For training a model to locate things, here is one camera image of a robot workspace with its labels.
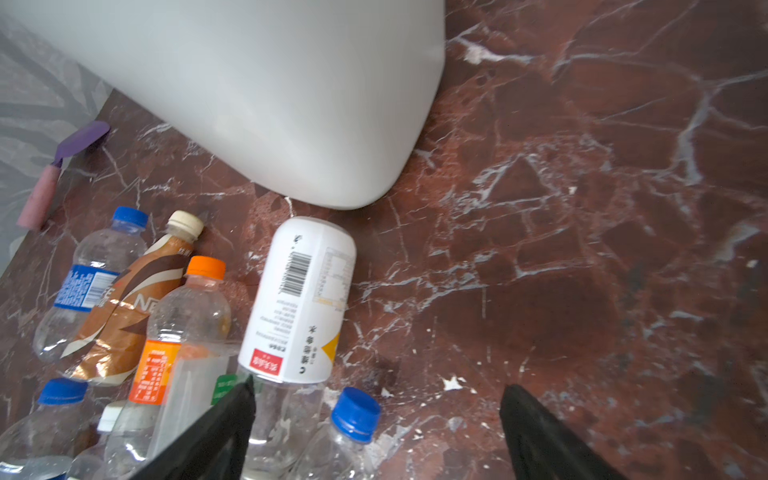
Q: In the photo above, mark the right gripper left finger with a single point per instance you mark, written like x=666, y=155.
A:
x=214, y=447

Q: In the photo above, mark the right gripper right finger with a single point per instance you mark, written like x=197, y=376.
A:
x=543, y=447

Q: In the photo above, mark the small blue cap bottle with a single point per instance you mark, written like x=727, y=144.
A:
x=338, y=449

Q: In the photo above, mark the brown coffee bottle cream cap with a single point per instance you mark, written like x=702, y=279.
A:
x=108, y=346

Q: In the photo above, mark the blue label bottle front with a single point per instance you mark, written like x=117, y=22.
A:
x=43, y=445

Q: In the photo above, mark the white label yogurt bottle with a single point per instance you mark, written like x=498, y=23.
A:
x=294, y=327

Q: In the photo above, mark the blue cap bottle row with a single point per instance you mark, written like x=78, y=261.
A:
x=97, y=262

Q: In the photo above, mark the white waste bin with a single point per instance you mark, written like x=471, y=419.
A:
x=320, y=101

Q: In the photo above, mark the orange cap clear bottle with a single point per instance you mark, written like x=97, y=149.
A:
x=198, y=310

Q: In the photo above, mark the purple pink silicone spatula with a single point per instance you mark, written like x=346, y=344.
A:
x=35, y=211

